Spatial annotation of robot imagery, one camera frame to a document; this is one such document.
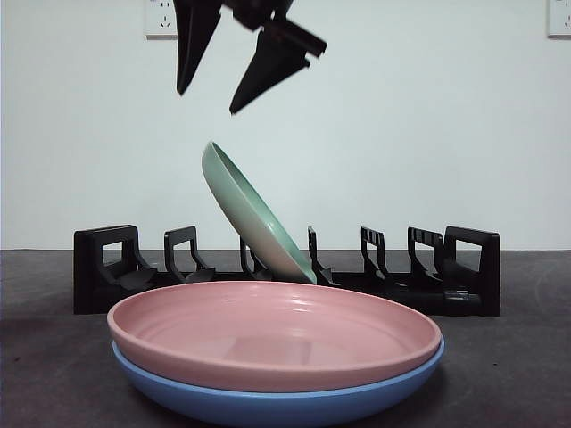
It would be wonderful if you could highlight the green round plate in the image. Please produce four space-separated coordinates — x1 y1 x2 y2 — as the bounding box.
200 140 319 285

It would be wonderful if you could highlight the pink round plate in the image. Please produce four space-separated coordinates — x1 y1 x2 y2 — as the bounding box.
106 280 443 393

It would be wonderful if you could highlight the blue round plate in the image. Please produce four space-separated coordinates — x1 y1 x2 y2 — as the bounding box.
111 333 446 428

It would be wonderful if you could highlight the black plastic dish rack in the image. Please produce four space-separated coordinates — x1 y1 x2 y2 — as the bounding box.
72 224 501 318

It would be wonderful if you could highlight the white wall socket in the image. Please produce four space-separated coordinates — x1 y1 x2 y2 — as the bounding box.
144 0 179 39
547 0 571 38

